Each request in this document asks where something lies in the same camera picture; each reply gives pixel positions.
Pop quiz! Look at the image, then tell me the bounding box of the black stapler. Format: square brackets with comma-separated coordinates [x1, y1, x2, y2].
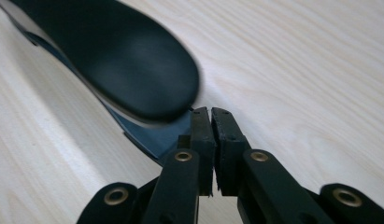
[0, 0, 203, 166]

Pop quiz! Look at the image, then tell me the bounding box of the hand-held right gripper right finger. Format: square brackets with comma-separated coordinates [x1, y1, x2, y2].
[210, 106, 252, 198]

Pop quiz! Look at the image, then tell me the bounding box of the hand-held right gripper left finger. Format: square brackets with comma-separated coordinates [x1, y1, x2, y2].
[177, 106, 218, 198]

